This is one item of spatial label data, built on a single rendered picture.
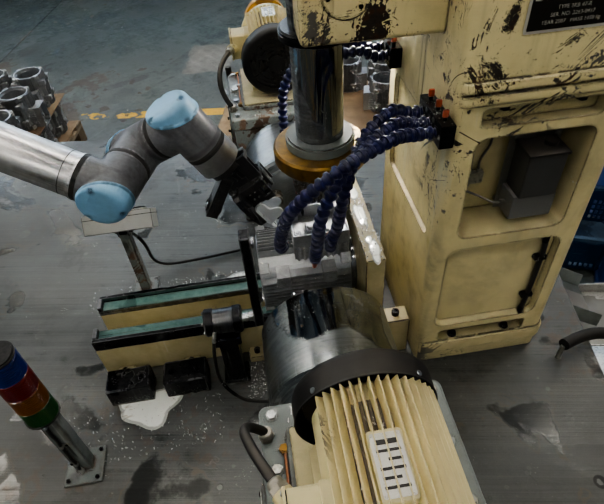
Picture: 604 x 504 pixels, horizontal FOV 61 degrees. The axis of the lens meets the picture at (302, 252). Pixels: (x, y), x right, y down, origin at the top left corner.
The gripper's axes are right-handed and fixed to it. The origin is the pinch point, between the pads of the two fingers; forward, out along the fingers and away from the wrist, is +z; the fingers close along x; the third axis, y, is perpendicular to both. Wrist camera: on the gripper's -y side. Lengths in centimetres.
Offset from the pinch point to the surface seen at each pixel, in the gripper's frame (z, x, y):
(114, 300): -5.4, 0.1, -44.4
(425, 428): -15, -65, 23
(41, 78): -12, 229, -134
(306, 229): 0.7, -7.2, 8.1
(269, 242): -1.5, -7.1, -0.2
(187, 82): 71, 311, -94
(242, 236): -16.6, -20.3, 3.0
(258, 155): -4.2, 21.9, 2.0
